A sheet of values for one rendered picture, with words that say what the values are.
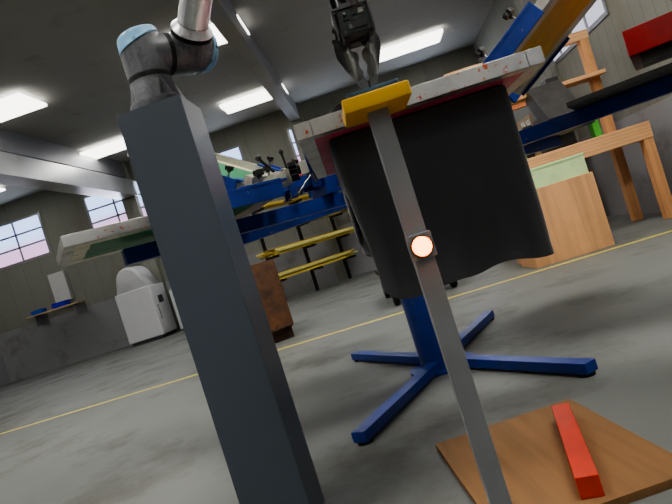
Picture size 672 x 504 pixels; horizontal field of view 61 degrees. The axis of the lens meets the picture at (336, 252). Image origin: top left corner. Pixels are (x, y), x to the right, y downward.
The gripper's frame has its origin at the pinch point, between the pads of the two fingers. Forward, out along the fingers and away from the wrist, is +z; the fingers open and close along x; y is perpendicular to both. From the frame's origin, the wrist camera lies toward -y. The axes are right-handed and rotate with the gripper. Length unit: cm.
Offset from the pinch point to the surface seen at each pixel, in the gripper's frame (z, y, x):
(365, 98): 3.4, 6.5, -2.1
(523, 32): -25, -94, 69
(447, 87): 1.3, -17.2, 18.5
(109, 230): 1, -72, -86
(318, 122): -0.1, -17.2, -11.5
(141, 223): 1, -77, -77
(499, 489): 82, 2, 0
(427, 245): 32.7, 6.1, 0.7
